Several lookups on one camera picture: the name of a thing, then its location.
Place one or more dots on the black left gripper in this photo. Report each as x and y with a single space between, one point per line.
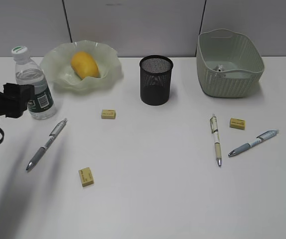
16 99

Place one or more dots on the clear water bottle green label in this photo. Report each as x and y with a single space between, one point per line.
28 72

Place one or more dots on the yellow mango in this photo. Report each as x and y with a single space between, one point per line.
84 65

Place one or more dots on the white waste paper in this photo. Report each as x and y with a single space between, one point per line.
219 68

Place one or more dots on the blue grey pen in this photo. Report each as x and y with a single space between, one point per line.
259 139

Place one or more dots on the pale green wavy plate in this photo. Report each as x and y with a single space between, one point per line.
56 66

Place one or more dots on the grey white pen left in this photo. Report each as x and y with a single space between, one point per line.
42 150

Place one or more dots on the yellow eraser middle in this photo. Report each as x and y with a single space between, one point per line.
108 114

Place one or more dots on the yellow eraser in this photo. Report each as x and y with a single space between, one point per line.
237 123
108 114
86 177

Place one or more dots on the yellow eraser front left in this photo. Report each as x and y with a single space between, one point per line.
86 177

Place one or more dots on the black mesh pen holder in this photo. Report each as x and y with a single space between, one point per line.
155 79

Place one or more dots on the cream white pen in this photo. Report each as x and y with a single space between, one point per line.
215 132

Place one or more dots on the green plastic woven basket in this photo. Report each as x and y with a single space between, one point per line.
243 65

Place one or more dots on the yellow eraser right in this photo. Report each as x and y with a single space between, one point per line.
237 123

